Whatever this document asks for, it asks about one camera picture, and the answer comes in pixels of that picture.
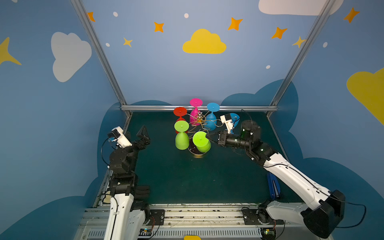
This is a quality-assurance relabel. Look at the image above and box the rear frame bar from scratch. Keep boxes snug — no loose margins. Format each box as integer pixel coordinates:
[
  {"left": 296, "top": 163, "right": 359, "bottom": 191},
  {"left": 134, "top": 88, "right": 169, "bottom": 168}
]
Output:
[{"left": 121, "top": 105, "right": 278, "bottom": 112}]

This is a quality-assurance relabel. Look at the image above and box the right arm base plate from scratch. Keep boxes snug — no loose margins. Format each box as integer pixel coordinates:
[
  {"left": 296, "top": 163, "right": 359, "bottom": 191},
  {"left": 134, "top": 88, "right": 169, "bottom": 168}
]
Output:
[{"left": 241, "top": 208, "right": 284, "bottom": 225}]

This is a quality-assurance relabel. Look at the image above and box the pink wine glass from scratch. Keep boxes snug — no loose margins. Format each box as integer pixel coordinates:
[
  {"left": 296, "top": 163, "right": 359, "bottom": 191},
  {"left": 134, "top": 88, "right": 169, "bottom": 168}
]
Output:
[{"left": 190, "top": 98, "right": 203, "bottom": 126}]

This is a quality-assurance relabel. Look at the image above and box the frame post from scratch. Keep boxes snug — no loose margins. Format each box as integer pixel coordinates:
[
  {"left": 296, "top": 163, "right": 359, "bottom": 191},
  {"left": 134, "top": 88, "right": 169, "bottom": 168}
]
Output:
[
  {"left": 269, "top": 0, "right": 337, "bottom": 111},
  {"left": 71, "top": 0, "right": 127, "bottom": 105}
]

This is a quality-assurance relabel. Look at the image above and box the aluminium rail base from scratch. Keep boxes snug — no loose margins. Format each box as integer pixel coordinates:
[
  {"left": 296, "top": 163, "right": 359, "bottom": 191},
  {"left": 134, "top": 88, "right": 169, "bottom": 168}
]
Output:
[{"left": 71, "top": 203, "right": 334, "bottom": 240}]

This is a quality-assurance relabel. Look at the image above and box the black glove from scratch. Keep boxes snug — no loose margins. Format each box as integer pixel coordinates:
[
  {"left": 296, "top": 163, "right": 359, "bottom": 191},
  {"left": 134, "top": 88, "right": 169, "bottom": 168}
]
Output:
[{"left": 133, "top": 185, "right": 151, "bottom": 200}]

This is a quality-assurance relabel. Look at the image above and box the gold wire glass rack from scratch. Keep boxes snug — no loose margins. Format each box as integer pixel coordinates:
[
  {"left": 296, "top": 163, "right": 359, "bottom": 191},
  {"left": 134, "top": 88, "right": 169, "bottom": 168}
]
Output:
[{"left": 188, "top": 111, "right": 222, "bottom": 159}]

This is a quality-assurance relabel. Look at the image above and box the right frame post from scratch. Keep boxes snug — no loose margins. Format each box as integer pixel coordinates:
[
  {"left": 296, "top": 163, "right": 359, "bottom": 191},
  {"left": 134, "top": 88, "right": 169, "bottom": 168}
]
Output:
[{"left": 269, "top": 0, "right": 337, "bottom": 111}]

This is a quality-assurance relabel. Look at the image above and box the blue tool at table edge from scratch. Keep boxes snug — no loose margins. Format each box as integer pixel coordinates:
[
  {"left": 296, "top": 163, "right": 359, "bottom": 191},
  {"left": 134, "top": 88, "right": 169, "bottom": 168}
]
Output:
[{"left": 267, "top": 173, "right": 281, "bottom": 200}]

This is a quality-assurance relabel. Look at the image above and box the yellow object at bottom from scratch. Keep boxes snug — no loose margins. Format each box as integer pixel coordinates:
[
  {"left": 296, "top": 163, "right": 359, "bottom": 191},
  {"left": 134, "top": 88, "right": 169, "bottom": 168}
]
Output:
[{"left": 183, "top": 236, "right": 202, "bottom": 240}]

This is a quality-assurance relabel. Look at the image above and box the circuit board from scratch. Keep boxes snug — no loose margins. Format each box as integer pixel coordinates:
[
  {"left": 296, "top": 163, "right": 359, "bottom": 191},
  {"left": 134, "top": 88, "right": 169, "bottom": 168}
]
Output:
[
  {"left": 261, "top": 228, "right": 277, "bottom": 240},
  {"left": 139, "top": 228, "right": 153, "bottom": 238}
]

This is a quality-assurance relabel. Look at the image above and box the left frame post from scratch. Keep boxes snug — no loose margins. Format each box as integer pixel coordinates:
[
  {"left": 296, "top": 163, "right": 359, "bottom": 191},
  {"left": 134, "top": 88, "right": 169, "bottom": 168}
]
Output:
[{"left": 71, "top": 0, "right": 127, "bottom": 105}]

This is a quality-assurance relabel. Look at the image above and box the green wine glass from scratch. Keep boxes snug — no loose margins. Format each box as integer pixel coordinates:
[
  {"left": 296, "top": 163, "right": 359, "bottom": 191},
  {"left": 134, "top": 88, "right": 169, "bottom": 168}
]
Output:
[
  {"left": 193, "top": 131, "right": 211, "bottom": 153},
  {"left": 174, "top": 121, "right": 189, "bottom": 150}
]

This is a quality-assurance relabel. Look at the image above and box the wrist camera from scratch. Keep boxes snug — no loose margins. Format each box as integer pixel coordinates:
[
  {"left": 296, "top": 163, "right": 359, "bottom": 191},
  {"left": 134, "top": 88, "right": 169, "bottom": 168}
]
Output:
[
  {"left": 107, "top": 127, "right": 133, "bottom": 149},
  {"left": 220, "top": 114, "right": 235, "bottom": 134}
]

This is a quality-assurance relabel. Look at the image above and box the right circuit board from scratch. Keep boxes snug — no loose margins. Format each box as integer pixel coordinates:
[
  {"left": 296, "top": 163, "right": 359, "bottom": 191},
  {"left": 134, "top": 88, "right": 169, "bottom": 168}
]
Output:
[{"left": 261, "top": 228, "right": 277, "bottom": 240}]

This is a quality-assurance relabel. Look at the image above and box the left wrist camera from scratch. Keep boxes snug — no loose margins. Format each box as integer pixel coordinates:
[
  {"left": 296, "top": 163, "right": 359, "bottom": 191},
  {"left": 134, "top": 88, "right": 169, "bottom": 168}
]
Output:
[{"left": 107, "top": 127, "right": 133, "bottom": 149}]

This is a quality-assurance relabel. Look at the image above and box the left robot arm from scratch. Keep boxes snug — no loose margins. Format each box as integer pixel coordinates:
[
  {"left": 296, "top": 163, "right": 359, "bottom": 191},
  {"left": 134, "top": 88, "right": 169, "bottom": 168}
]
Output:
[{"left": 104, "top": 126, "right": 151, "bottom": 240}]

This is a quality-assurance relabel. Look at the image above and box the blue wine glass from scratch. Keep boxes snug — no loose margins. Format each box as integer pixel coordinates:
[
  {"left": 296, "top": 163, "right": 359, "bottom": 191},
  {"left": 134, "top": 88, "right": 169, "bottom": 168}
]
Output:
[
  {"left": 230, "top": 113, "right": 240, "bottom": 128},
  {"left": 205, "top": 103, "right": 220, "bottom": 131}
]

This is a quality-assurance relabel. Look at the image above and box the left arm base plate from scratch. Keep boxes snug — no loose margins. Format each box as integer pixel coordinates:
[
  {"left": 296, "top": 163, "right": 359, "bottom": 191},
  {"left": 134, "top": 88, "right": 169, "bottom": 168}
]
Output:
[{"left": 144, "top": 210, "right": 165, "bottom": 226}]

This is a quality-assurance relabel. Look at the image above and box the left circuit board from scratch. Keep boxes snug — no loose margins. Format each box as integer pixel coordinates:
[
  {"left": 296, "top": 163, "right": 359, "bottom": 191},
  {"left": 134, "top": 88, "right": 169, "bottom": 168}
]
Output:
[{"left": 139, "top": 228, "right": 153, "bottom": 238}]

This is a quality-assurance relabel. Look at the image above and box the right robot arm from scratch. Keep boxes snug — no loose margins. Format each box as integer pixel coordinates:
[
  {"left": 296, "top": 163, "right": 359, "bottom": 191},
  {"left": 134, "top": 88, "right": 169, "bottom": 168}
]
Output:
[{"left": 207, "top": 120, "right": 346, "bottom": 239}]

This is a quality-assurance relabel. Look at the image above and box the red wine glass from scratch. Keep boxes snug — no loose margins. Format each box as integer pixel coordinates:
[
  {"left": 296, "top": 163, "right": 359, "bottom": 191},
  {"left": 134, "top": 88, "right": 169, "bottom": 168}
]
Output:
[{"left": 173, "top": 107, "right": 189, "bottom": 134}]

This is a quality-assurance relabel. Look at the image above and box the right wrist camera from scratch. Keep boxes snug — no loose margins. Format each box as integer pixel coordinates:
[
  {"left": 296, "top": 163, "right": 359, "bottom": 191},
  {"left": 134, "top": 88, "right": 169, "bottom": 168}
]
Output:
[{"left": 220, "top": 114, "right": 235, "bottom": 134}]

